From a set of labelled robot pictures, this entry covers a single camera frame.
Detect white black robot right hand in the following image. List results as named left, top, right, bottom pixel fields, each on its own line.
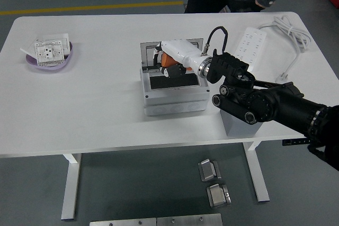
left=153, top=40, right=210, bottom=79

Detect orange cylinder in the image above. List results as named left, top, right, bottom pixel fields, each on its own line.
left=160, top=52, right=193, bottom=73

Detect grey junction box with lid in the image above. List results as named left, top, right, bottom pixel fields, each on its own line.
left=139, top=38, right=211, bottom=117

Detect grey cube with round hole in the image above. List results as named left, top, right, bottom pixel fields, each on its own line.
left=220, top=109, right=262, bottom=138

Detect white power strip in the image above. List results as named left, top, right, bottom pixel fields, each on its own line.
left=232, top=26, right=267, bottom=73

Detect small metal block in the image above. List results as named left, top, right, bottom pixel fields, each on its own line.
left=206, top=183, right=231, bottom=209
left=198, top=158, right=222, bottom=183

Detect purple plastic bowl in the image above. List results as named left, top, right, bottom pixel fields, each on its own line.
left=25, top=41, right=74, bottom=72

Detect white socket panel with holes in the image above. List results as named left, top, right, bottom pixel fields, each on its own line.
left=33, top=39, right=66, bottom=67

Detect black table control panel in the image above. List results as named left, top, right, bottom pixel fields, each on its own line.
left=282, top=138, right=312, bottom=146

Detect white table leg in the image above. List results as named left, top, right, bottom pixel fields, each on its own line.
left=243, top=141, right=270, bottom=203
left=61, top=153, right=82, bottom=221

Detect grey metal plate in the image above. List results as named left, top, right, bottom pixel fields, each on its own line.
left=89, top=218, right=157, bottom=226
left=157, top=213, right=223, bottom=226

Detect white power cord with plug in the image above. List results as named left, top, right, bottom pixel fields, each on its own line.
left=258, top=15, right=311, bottom=84

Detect plain white switch panel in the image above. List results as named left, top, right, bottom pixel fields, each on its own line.
left=43, top=33, right=73, bottom=56

